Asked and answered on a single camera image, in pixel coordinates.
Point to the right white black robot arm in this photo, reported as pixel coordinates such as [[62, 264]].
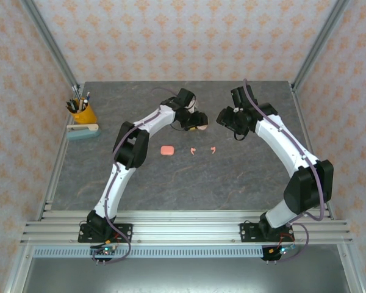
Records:
[[292, 152]]

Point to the aluminium mounting rail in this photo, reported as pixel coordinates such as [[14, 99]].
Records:
[[186, 227]]

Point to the aluminium frame post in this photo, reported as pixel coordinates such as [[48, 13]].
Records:
[[53, 45], [319, 45]]

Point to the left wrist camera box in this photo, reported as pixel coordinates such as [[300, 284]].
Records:
[[190, 106]]

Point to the small circuit board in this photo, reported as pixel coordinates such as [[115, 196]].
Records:
[[281, 251], [105, 251]]

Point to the white pen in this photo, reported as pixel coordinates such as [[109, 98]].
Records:
[[83, 104]]

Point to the teal and beige stapler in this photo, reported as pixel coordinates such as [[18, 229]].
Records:
[[82, 135]]

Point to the black pen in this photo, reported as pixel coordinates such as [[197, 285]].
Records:
[[70, 106]]

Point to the grey metal panel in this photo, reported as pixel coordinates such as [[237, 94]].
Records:
[[186, 274]]

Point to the yellow pen holder cup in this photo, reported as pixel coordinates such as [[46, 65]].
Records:
[[85, 116]]

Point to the pink rounded-rectangular charging case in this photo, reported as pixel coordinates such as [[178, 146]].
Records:
[[167, 150]]

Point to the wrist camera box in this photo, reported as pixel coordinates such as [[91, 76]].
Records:
[[190, 106], [236, 109]]

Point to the silver pen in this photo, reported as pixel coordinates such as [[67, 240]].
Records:
[[75, 91]]

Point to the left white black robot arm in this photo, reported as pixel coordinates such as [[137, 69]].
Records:
[[116, 183]]

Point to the pink round charging case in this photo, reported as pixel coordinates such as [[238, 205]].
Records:
[[203, 127]]

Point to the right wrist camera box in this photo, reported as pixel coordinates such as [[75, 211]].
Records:
[[236, 109]]

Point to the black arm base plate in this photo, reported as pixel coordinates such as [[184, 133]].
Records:
[[248, 232], [125, 230]]

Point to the blue pen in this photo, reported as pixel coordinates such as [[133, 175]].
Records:
[[87, 97]]

